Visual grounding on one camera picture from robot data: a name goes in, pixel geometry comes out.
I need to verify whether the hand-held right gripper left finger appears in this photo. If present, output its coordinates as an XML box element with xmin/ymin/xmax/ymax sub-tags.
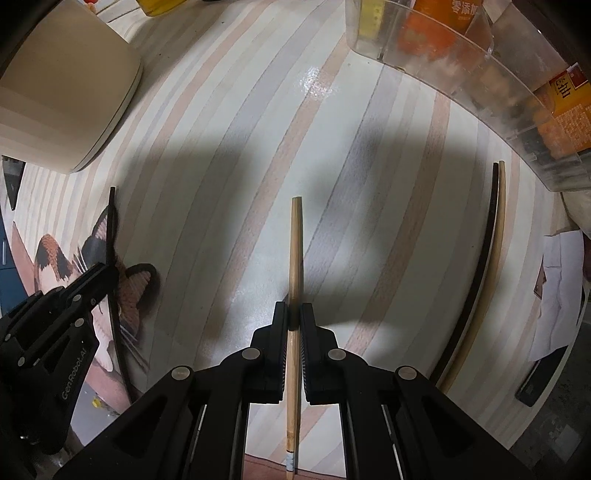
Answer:
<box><xmin>53</xmin><ymin>301</ymin><xmax>291</xmax><ymax>480</ymax></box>

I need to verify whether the striped cat-print table cover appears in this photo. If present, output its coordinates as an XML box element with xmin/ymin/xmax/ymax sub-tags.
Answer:
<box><xmin>0</xmin><ymin>0</ymin><xmax>585</xmax><ymax>480</ymax></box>

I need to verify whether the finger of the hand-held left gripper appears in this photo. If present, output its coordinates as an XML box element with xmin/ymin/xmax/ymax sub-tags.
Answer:
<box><xmin>0</xmin><ymin>262</ymin><xmax>120</xmax><ymax>366</ymax></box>

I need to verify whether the orange and white pouch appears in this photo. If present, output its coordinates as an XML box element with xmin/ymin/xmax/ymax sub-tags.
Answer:
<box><xmin>397</xmin><ymin>0</ymin><xmax>490</xmax><ymax>61</ymax></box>

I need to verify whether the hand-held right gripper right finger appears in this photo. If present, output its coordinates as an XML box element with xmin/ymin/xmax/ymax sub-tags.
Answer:
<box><xmin>298</xmin><ymin>302</ymin><xmax>536</xmax><ymax>480</ymax></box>

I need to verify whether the round wooden utensil holder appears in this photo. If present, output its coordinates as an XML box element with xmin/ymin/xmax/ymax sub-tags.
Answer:
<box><xmin>0</xmin><ymin>0</ymin><xmax>144</xmax><ymax>175</ymax></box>

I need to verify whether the white-banded light wooden chopstick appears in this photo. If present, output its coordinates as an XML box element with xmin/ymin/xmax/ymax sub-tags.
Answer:
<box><xmin>283</xmin><ymin>197</ymin><xmax>305</xmax><ymax>480</ymax></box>

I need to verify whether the blue kitchen cabinet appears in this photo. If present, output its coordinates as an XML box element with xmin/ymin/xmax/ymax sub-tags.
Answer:
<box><xmin>0</xmin><ymin>217</ymin><xmax>14</xmax><ymax>315</ymax></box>

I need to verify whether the white paper slip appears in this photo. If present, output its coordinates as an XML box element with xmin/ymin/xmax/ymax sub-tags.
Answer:
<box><xmin>529</xmin><ymin>228</ymin><xmax>591</xmax><ymax>363</ymax></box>

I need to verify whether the dark wooden chopstick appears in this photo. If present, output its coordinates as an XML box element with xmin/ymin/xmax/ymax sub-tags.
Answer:
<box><xmin>106</xmin><ymin>187</ymin><xmax>139</xmax><ymax>402</ymax></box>
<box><xmin>431</xmin><ymin>162</ymin><xmax>502</xmax><ymax>381</ymax></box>

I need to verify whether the clear plastic organiser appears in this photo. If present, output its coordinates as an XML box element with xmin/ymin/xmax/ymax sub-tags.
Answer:
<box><xmin>344</xmin><ymin>0</ymin><xmax>591</xmax><ymax>192</ymax></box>

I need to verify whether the yellow green box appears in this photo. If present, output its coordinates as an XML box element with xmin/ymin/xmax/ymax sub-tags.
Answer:
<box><xmin>358</xmin><ymin>0</ymin><xmax>387</xmax><ymax>38</ymax></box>

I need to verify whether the black phone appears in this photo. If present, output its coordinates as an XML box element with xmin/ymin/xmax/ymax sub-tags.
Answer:
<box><xmin>515</xmin><ymin>344</ymin><xmax>573</xmax><ymax>408</ymax></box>

